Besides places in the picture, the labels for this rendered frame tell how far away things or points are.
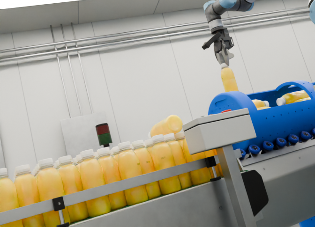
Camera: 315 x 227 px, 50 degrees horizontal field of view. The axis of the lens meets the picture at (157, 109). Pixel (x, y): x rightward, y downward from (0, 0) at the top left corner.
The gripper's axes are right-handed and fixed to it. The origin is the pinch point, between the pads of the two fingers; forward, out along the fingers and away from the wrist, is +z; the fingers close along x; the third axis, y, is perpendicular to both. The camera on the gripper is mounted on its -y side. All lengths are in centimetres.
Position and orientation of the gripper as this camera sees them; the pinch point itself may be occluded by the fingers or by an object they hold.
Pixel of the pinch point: (224, 65)
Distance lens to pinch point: 180.5
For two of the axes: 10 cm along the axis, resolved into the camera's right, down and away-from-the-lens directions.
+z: 2.5, 9.6, -1.4
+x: -3.3, 2.2, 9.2
